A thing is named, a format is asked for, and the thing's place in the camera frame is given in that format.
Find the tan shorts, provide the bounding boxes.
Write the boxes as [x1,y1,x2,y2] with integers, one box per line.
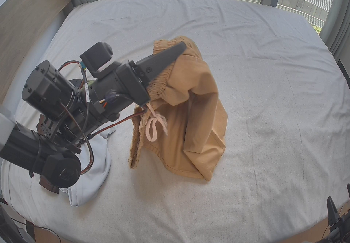
[129,35,228,181]

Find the black cable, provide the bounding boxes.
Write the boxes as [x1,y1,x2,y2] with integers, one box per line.
[10,217,63,242]

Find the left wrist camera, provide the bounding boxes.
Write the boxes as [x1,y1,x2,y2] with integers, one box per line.
[80,42,121,79]

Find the pale blue garment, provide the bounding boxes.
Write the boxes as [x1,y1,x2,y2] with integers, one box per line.
[59,124,117,207]

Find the bed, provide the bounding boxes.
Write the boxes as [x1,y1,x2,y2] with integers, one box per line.
[0,0,350,243]

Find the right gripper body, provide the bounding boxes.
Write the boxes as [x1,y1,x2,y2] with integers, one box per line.
[329,216,350,237]

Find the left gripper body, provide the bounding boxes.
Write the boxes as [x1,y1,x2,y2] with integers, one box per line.
[89,60,151,122]

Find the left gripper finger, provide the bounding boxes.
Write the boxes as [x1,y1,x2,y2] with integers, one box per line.
[136,42,187,88]

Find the dark brown garment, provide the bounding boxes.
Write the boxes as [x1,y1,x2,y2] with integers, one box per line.
[36,115,60,195]

